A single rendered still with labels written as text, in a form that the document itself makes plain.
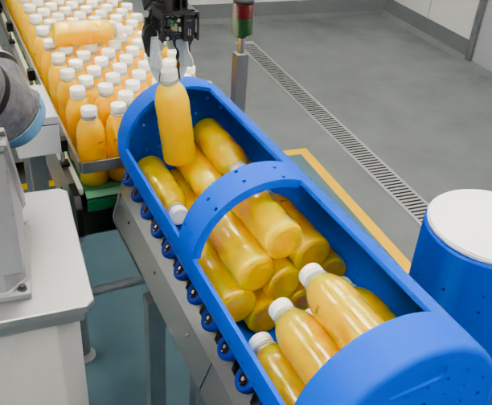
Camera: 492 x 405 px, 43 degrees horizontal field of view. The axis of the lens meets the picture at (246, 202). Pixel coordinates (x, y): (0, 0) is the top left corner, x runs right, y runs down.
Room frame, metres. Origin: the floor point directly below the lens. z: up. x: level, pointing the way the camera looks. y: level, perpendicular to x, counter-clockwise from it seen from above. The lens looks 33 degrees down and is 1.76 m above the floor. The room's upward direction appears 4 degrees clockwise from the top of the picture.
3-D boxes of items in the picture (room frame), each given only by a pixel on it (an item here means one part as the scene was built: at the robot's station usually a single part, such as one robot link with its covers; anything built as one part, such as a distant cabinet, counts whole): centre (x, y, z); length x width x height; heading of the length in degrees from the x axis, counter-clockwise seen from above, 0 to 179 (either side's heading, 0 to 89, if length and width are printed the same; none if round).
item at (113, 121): (1.41, 0.33, 0.99); 0.07 x 0.07 x 0.19
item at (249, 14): (1.84, 0.05, 1.23); 0.06 x 0.06 x 0.04
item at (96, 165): (1.41, 0.23, 0.96); 0.40 x 0.01 x 0.03; 117
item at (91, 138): (1.37, 0.40, 0.99); 0.07 x 0.07 x 0.19
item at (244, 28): (1.84, 0.05, 1.18); 0.06 x 0.06 x 0.05
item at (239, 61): (1.84, 0.05, 0.55); 0.04 x 0.04 x 1.10; 27
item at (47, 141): (1.39, 0.55, 1.05); 0.20 x 0.10 x 0.10; 27
